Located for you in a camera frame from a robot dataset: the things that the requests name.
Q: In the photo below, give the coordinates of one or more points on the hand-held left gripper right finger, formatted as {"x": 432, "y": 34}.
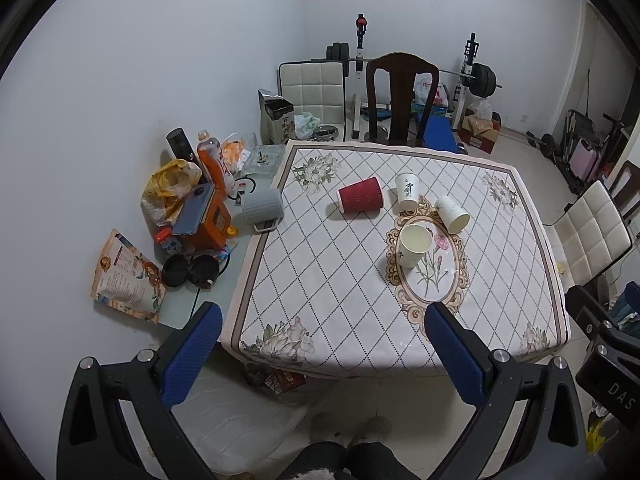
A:
{"x": 456, "y": 355}

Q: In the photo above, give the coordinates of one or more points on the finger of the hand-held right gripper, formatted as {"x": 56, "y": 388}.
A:
{"x": 587, "y": 305}

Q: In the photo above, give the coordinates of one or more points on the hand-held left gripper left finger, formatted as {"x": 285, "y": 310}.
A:
{"x": 192, "y": 355}

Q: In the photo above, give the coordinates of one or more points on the red ribbed paper cup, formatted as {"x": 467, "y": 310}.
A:
{"x": 361, "y": 198}

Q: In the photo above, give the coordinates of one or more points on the white paper cup dark print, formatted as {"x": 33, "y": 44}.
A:
{"x": 413, "y": 245}

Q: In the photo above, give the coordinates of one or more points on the white speckled paper cup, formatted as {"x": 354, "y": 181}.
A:
{"x": 451, "y": 212}

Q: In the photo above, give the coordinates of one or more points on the white paper cup green print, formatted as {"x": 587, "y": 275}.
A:
{"x": 407, "y": 191}

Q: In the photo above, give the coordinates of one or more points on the white padded chair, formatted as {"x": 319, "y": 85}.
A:
{"x": 590, "y": 230}
{"x": 312, "y": 87}

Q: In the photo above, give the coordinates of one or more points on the brown snack packet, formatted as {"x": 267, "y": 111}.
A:
{"x": 277, "y": 380}

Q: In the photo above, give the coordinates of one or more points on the colourful snack bag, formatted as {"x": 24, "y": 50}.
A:
{"x": 125, "y": 275}

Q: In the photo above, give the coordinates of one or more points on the grey slipper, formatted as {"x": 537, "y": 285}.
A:
{"x": 374, "y": 429}

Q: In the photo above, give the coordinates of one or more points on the small blue bottle red cap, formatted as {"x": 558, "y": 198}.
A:
{"x": 170, "y": 244}

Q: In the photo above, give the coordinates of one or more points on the orange box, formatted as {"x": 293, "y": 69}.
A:
{"x": 212, "y": 225}

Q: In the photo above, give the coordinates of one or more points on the pink suitcase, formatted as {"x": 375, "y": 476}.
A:
{"x": 586, "y": 159}

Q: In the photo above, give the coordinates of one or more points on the floral printed tablecloth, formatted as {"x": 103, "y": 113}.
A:
{"x": 320, "y": 280}

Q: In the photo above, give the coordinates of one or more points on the person's legs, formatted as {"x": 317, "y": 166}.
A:
{"x": 345, "y": 462}

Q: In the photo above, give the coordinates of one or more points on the grey ribbed mug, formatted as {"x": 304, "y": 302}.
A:
{"x": 261, "y": 206}

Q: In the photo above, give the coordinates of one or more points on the yellow plastic bag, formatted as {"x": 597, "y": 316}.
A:
{"x": 167, "y": 190}

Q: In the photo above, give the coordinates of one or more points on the black dumbbell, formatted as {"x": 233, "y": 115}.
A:
{"x": 542, "y": 140}

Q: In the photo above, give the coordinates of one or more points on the orange drink bottle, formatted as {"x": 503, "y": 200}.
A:
{"x": 212, "y": 160}

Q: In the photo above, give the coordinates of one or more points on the red cardboard box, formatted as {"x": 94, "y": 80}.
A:
{"x": 480, "y": 135}

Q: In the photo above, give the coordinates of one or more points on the black cylinder speaker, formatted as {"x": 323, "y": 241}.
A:
{"x": 181, "y": 146}

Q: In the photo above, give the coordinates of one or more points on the clear plastic container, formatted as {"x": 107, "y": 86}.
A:
{"x": 262, "y": 157}

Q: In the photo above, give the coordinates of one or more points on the blue weight bench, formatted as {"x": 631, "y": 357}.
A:
{"x": 437, "y": 132}

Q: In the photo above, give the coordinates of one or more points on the barbell with black plates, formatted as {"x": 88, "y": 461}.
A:
{"x": 484, "y": 80}

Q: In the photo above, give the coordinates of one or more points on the open brown cardboard box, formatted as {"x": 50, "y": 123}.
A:
{"x": 274, "y": 120}

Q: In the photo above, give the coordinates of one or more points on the white green plastic bag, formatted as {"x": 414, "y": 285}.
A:
{"x": 305, "y": 125}

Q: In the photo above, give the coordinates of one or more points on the dark wooden chair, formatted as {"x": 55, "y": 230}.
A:
{"x": 400, "y": 95}

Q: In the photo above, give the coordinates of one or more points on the white plastic bag red print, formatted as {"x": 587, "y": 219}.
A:
{"x": 425, "y": 87}

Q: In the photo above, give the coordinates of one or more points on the white squat rack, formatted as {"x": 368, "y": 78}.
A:
{"x": 359, "y": 75}

